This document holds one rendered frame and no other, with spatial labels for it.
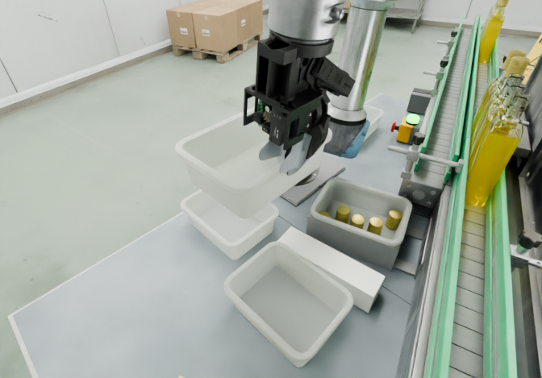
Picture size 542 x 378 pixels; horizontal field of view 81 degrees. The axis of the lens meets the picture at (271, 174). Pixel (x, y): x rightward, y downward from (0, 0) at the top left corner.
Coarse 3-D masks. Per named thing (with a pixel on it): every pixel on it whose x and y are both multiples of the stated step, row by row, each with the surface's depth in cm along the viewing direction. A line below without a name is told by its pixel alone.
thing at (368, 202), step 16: (320, 192) 85; (336, 192) 91; (352, 192) 88; (368, 192) 86; (384, 192) 84; (320, 208) 84; (336, 208) 90; (352, 208) 90; (368, 208) 89; (384, 208) 86; (400, 208) 84; (336, 224) 76; (368, 224) 85; (384, 224) 85; (400, 224) 79; (384, 240) 72; (400, 240) 72
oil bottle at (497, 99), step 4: (496, 96) 73; (500, 96) 72; (492, 100) 73; (496, 100) 72; (500, 100) 71; (488, 104) 74; (492, 104) 72; (496, 104) 72; (488, 108) 73; (484, 112) 76; (484, 116) 74; (480, 120) 78; (480, 124) 76; (476, 128) 80; (476, 132) 78; (472, 136) 82; (476, 136) 77; (472, 140) 80; (472, 144) 79
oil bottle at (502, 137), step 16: (496, 128) 64; (512, 128) 62; (480, 144) 70; (496, 144) 65; (512, 144) 64; (480, 160) 68; (496, 160) 67; (480, 176) 70; (496, 176) 68; (480, 192) 72
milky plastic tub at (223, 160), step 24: (240, 120) 59; (192, 144) 53; (216, 144) 57; (240, 144) 61; (264, 144) 64; (192, 168) 51; (216, 168) 58; (240, 168) 58; (264, 168) 58; (312, 168) 56; (216, 192) 49; (240, 192) 43; (264, 192) 47; (240, 216) 48
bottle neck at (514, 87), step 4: (512, 84) 65; (516, 84) 66; (520, 84) 65; (508, 88) 66; (512, 88) 65; (516, 88) 64; (520, 88) 64; (524, 88) 64; (508, 92) 66; (512, 92) 65; (516, 92) 65; (520, 92) 64; (504, 96) 67; (508, 96) 66; (512, 96) 65; (504, 100) 67; (508, 100) 66; (500, 104) 68; (504, 104) 67; (508, 104) 66
